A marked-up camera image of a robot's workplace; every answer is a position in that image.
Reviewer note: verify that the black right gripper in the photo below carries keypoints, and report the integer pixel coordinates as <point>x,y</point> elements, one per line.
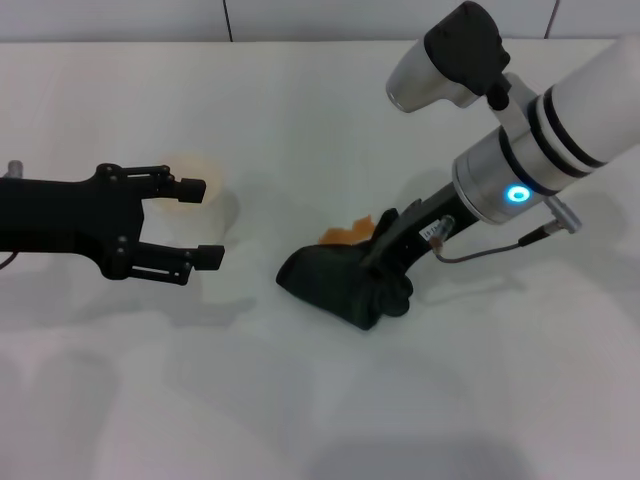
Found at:
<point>425,240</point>

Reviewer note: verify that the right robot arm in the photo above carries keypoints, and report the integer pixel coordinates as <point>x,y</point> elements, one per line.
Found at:
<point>560,125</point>

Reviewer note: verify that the white translucent plastic cup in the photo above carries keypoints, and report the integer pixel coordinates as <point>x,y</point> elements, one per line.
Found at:
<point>212,167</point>

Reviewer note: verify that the dark blue cloth rag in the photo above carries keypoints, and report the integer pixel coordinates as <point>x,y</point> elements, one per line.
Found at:
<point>335,285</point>

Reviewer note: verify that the brown water stain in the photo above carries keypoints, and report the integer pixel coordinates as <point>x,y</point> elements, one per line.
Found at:
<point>340,235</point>

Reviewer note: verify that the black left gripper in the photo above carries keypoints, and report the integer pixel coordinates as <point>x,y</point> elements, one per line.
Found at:
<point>70,217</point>

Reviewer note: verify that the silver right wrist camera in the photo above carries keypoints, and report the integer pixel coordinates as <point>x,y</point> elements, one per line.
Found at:
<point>440,65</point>

